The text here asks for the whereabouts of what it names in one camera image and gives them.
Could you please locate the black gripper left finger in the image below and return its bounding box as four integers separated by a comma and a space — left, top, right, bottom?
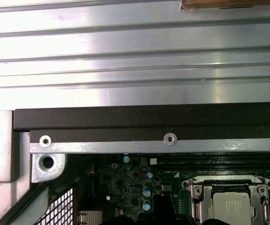
106, 195, 163, 225

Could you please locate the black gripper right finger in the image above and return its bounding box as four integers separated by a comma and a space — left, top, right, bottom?
162, 195, 224, 225

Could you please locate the wire locking lever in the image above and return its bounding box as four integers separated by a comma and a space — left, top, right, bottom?
177, 179, 195, 197

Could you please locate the silver CPU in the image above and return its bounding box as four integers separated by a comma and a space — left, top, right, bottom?
211, 192, 252, 225

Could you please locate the metal socket cover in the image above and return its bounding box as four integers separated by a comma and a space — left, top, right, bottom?
191, 179, 270, 225

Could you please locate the black RAM slot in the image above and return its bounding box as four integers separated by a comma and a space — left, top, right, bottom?
160, 151, 270, 159
160, 159, 270, 168

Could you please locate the green motherboard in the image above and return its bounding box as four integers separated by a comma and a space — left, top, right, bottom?
76, 152, 270, 225

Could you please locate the small finned heatsink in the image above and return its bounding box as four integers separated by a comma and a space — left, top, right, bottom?
77, 210, 103, 225

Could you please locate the black PC case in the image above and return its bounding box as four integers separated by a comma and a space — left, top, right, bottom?
0, 103, 270, 225

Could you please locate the brown base plate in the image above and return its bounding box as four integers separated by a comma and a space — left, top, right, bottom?
180, 0, 270, 13

